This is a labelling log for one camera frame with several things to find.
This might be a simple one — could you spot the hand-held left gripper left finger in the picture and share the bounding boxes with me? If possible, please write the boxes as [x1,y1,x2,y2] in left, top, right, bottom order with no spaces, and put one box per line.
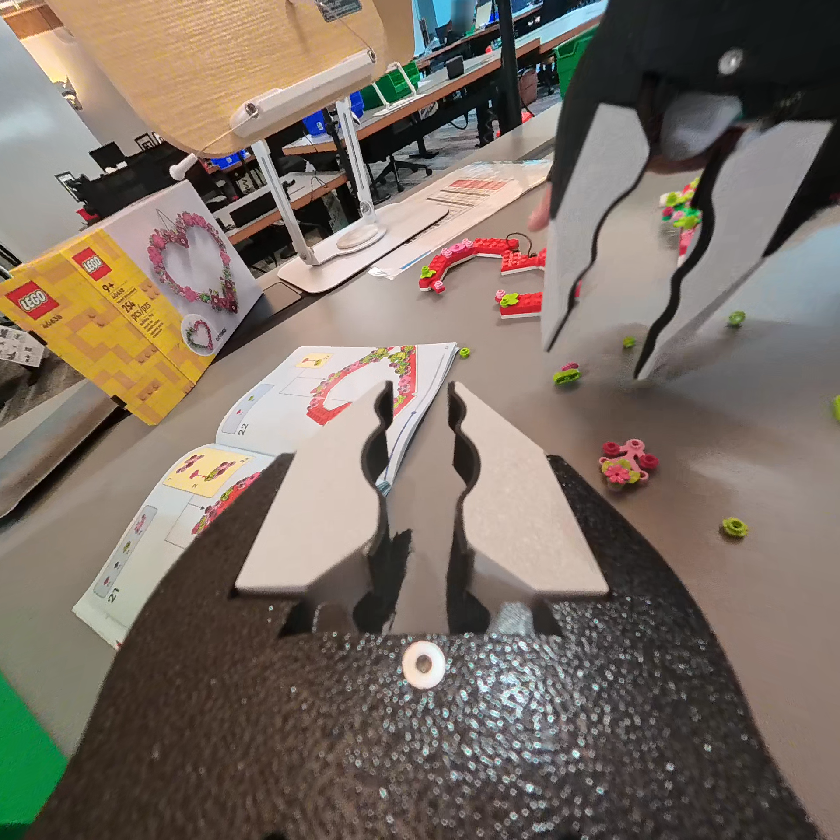
[235,381,395,611]

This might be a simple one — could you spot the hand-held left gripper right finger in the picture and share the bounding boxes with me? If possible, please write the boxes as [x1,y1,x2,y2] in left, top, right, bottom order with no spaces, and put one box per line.
[448,381,611,614]

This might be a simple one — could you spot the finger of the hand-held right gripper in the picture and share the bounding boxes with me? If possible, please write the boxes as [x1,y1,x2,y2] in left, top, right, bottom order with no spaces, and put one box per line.
[540,101,652,354]
[632,120,836,382]

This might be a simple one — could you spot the pile of small lego pieces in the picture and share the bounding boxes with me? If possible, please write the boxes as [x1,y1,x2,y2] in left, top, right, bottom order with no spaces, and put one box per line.
[659,178,703,263]

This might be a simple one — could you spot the pink lego flower cluster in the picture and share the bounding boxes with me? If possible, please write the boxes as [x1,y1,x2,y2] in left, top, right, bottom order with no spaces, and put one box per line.
[599,437,660,487]

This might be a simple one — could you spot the open lego instruction booklet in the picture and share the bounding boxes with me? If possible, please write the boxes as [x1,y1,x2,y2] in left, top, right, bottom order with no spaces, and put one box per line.
[72,341,459,651]

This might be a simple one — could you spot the curved red lego heart section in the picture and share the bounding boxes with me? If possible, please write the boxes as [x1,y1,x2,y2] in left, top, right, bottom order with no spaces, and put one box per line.
[419,236,521,294]

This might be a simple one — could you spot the yellow and white lego box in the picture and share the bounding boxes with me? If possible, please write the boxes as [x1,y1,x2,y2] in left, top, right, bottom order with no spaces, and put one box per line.
[0,178,263,426]

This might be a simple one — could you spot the green plastic bin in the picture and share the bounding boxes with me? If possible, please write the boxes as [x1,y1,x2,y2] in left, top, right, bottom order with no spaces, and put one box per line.
[0,672,70,840]
[553,25,601,99]

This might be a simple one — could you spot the black office chair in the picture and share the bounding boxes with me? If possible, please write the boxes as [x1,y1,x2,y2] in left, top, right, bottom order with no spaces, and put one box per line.
[371,141,434,193]

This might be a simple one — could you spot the long wooden desk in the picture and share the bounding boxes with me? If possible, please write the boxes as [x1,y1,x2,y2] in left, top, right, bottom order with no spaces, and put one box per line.
[282,36,542,158]

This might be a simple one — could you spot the blue storage bins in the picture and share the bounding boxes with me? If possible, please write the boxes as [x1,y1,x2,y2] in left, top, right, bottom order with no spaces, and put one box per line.
[302,92,365,137]

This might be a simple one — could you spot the small black and white leaflet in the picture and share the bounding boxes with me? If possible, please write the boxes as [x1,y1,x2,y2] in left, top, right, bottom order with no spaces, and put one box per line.
[0,325,46,367]

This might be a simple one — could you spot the wooden book stand white base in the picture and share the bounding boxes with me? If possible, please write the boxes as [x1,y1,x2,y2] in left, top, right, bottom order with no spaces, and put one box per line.
[46,0,454,294]

